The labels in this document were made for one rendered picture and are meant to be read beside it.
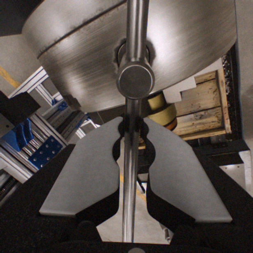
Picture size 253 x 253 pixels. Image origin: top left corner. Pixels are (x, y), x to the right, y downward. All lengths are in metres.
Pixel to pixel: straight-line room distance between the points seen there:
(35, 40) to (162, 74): 0.15
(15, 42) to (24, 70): 0.26
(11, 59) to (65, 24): 1.86
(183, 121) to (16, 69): 1.78
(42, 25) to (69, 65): 0.04
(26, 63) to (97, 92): 1.76
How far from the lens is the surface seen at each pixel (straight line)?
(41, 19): 0.21
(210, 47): 0.21
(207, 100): 0.59
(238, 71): 0.90
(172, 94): 0.33
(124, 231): 0.18
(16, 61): 2.02
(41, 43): 0.23
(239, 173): 0.71
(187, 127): 0.64
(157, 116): 0.33
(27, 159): 0.82
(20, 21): 0.36
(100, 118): 0.25
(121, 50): 0.18
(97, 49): 0.18
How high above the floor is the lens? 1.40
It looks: 53 degrees down
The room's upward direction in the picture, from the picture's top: 161 degrees counter-clockwise
